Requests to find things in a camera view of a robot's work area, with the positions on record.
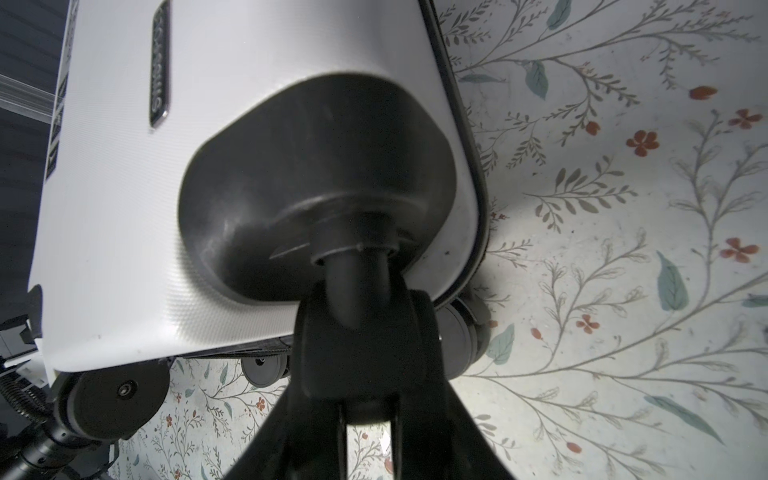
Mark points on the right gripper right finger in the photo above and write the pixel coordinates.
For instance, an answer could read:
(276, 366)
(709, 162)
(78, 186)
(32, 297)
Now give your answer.
(435, 437)

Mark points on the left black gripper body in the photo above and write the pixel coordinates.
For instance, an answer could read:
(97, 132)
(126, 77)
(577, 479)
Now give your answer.
(47, 448)

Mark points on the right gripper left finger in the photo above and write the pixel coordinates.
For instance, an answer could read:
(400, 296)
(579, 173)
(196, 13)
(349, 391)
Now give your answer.
(304, 437)

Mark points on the black hard-shell suitcase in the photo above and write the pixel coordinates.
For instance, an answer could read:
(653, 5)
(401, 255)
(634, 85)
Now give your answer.
(221, 174)

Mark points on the floral table cloth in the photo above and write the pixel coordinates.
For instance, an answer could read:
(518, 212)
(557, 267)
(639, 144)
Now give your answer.
(625, 149)

